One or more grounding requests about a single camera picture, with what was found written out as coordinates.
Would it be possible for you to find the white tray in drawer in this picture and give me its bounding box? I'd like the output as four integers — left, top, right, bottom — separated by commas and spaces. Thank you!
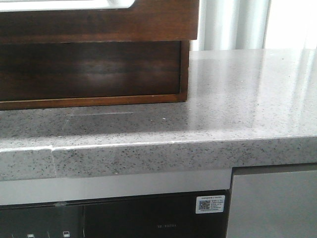
0, 0, 135, 12

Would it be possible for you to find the white grey curtain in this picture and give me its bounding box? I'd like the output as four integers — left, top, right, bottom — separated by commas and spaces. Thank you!
190, 0, 317, 51

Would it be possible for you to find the dark wooden drawer cabinet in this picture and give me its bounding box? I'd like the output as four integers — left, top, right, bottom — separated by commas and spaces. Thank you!
0, 41, 189, 110

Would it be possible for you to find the white QR code sticker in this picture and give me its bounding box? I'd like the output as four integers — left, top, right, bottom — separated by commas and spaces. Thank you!
195, 195, 225, 214

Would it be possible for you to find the black built-in appliance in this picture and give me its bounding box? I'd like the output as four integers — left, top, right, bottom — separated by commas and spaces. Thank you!
0, 190, 229, 238

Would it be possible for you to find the grey cabinet door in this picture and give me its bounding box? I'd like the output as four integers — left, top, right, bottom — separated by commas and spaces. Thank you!
226, 164, 317, 238

